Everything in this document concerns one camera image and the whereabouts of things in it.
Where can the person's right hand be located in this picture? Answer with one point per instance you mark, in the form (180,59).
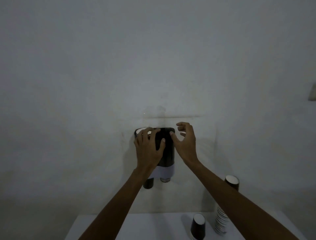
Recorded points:
(187,148)

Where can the person's left hand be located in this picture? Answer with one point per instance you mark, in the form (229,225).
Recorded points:
(148,153)

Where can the person's right thumb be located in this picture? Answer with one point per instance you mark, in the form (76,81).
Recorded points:
(174,139)

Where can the person's left little finger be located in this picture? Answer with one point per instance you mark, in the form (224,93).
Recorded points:
(136,140)

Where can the person's left middle finger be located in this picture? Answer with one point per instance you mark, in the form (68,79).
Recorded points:
(148,134)

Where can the person's left thumb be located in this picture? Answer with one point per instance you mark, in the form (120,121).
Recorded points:
(161,145)

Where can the black wall cup dispenser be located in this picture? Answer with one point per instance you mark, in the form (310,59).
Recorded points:
(169,148)

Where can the person's left forearm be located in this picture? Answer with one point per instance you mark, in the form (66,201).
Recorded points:
(118,205)

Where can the person's right forearm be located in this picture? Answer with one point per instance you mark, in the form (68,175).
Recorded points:
(237,200)

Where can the stack of nested paper cups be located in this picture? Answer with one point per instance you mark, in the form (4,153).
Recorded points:
(220,220)

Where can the beige wall switch plate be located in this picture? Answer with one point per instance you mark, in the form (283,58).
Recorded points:
(312,92)

